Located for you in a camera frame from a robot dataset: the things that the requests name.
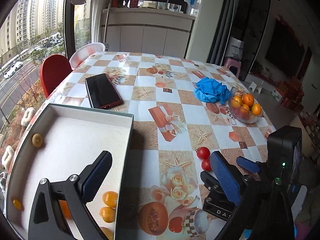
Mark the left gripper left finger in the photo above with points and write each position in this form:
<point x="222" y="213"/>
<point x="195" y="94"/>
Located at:
<point x="92" y="176"/>

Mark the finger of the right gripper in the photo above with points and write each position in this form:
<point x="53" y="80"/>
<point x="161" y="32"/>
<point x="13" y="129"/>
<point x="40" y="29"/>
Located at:
<point x="210" y="182"/>
<point x="248" y="164"/>

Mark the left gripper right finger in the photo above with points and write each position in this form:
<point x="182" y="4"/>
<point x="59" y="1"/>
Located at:
<point x="229" y="177"/>

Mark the red cherry tomato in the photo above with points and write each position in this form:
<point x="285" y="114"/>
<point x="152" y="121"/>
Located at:
<point x="203" y="153"/>
<point x="205" y="165"/>

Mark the yellow cherry tomato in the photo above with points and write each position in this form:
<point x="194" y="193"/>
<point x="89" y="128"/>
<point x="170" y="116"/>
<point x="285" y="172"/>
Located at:
<point x="108" y="214"/>
<point x="110" y="198"/>
<point x="108" y="233"/>

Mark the large orange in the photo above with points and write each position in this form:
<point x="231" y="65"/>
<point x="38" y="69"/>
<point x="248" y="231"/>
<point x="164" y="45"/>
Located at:
<point x="65" y="209"/>

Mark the tan small longan fruit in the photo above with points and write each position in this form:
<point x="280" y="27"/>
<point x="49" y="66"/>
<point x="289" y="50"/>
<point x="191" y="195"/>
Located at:
<point x="37" y="140"/>
<point x="17" y="204"/>

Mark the blue gloved right hand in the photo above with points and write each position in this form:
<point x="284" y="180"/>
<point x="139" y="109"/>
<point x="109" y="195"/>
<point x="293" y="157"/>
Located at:
<point x="301" y="231"/>

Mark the shallow grey white box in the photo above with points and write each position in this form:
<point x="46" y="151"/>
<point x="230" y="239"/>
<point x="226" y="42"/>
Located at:
<point x="73" y="137"/>

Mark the orange in bowl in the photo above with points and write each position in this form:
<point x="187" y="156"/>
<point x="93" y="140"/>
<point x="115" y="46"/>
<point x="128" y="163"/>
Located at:
<point x="248" y="100"/>
<point x="236" y="102"/>
<point x="256" y="109"/>

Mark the glass fruit bowl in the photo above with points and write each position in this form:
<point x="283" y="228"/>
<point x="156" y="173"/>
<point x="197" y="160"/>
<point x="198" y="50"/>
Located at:
<point x="243" y="113"/>

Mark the patterned plastic tablecloth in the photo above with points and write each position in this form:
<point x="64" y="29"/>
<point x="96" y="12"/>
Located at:
<point x="163" y="193"/>

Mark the small white step stool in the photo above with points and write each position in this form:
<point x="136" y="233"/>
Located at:
<point x="256" y="87"/>

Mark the black smartphone red case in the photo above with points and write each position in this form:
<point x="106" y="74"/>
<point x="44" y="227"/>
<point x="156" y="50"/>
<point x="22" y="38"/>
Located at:
<point x="101" y="92"/>

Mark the crumpled blue glove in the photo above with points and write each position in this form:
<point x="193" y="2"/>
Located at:
<point x="210" y="91"/>

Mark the pink plastic stool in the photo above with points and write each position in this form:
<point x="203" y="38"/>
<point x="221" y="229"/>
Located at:
<point x="233" y="65"/>

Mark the red chair back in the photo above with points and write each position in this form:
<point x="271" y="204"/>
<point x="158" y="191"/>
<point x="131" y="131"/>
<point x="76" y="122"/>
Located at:
<point x="54" y="69"/>

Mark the white carton box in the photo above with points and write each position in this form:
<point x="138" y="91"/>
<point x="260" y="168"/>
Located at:
<point x="234" y="48"/>

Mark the white patterned chair back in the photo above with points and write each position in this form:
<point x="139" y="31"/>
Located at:
<point x="84" y="52"/>

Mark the white sideboard cabinet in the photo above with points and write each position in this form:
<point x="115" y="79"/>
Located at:
<point x="144" y="30"/>

